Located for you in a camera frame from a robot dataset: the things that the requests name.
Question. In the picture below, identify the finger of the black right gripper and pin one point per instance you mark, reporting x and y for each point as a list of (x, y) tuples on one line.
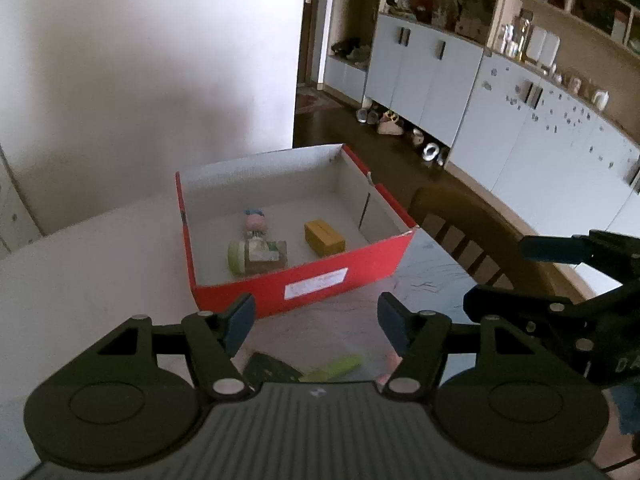
[(596, 246)]

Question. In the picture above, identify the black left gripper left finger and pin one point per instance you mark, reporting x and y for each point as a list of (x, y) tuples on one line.
[(212, 340)]

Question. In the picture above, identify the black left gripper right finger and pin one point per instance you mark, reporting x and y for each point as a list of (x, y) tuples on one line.
[(419, 339)]

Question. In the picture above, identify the green tube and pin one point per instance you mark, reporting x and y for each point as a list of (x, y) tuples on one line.
[(332, 370)]

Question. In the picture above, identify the wooden chair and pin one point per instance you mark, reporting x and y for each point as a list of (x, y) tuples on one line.
[(483, 243)]

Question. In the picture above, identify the pink doll figure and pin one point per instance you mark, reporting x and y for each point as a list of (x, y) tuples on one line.
[(255, 224)]

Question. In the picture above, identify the red cardboard shoe box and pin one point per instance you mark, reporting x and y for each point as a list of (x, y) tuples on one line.
[(291, 187)]

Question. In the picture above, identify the yellow small box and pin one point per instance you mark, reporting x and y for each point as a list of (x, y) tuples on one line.
[(323, 239)]

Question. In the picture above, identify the white kettle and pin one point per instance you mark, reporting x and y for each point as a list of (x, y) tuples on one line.
[(599, 99)]

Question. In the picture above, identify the white wall cabinet unit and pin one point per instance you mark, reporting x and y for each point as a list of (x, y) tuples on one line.
[(506, 86)]

